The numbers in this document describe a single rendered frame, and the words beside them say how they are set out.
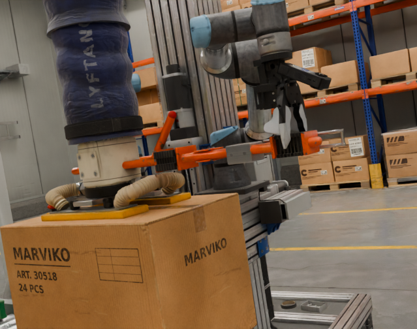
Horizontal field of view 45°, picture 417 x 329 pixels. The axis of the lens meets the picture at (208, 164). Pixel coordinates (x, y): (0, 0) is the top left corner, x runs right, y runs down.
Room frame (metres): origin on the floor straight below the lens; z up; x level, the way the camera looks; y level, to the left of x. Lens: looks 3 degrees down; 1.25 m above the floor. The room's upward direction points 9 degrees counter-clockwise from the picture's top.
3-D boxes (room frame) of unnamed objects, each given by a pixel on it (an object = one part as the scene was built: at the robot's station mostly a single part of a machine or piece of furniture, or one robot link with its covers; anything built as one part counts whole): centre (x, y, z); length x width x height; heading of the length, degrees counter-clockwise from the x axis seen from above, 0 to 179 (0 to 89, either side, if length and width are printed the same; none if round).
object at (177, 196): (1.55, 0.23, 1.10); 0.34 x 0.10 x 0.05; 54
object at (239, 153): (1.20, -0.09, 1.19); 0.07 x 0.07 x 0.04; 54
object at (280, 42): (1.13, -0.19, 1.42); 0.08 x 0.08 x 0.05
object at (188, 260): (1.47, 0.29, 0.87); 0.60 x 0.40 x 0.40; 54
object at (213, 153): (1.45, 0.06, 1.20); 0.93 x 0.30 x 0.04; 54
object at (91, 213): (1.39, 0.34, 1.10); 0.34 x 0.10 x 0.05; 54
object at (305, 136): (1.11, -0.20, 1.20); 0.08 x 0.07 x 0.05; 54
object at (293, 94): (1.13, -0.18, 1.34); 0.09 x 0.08 x 0.12; 54
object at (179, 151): (1.32, 0.08, 1.20); 0.10 x 0.08 x 0.06; 144
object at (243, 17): (1.23, -0.17, 1.50); 0.11 x 0.11 x 0.08; 88
